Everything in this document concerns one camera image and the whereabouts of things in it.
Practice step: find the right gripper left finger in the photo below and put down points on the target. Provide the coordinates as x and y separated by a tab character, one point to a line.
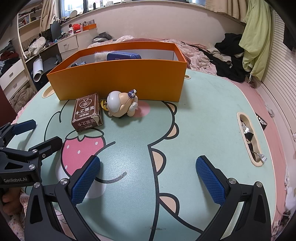
42	222

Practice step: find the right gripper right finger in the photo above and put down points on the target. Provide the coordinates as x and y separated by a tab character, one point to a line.
244	211

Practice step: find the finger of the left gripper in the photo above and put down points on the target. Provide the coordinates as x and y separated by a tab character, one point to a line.
43	150
8	131

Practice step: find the white fluffy pompom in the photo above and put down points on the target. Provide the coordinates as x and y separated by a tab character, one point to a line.
101	56

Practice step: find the blue metal tin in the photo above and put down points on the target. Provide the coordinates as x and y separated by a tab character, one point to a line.
118	55

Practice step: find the black lace fabric bundle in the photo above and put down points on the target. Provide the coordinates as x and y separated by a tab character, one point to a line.
78	64

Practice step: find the red object on desk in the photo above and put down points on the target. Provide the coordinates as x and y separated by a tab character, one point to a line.
77	28

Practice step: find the person's hand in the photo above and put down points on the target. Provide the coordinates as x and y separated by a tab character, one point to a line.
11	201

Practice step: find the brown playing card box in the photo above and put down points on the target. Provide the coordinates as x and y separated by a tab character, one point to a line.
86	113

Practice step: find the rolled white paper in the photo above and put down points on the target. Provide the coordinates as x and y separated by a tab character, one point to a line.
38	70

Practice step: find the white chibi toy figure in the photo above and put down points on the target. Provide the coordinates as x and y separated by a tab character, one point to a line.
119	103

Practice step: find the black card on bed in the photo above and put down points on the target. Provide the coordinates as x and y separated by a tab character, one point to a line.
262	122

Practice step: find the white drawer cabinet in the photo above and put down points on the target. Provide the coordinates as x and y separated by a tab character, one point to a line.
76	42

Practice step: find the grey folded clothes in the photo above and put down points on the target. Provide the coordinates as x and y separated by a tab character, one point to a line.
102	37

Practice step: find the orange cardboard box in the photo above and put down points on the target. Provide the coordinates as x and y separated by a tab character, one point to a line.
158	75

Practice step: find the small orange storage box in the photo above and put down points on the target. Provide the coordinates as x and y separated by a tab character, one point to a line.
89	27

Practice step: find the pink quilted blanket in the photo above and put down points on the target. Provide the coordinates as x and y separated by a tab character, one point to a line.
196	59

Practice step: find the black clothes pile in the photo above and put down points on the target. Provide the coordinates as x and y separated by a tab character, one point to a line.
227	57

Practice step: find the green hanging cloth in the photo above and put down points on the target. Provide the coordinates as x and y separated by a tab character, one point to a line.
256	38

